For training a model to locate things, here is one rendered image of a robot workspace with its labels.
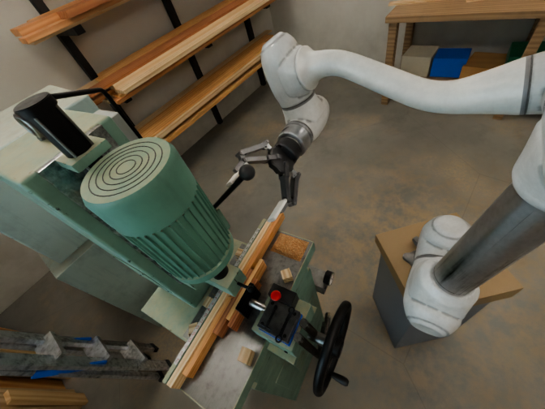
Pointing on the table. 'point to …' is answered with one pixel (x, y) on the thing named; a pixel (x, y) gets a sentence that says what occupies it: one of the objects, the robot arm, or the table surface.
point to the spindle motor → (159, 208)
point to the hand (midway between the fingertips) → (253, 200)
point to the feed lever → (246, 172)
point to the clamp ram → (249, 301)
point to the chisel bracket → (229, 285)
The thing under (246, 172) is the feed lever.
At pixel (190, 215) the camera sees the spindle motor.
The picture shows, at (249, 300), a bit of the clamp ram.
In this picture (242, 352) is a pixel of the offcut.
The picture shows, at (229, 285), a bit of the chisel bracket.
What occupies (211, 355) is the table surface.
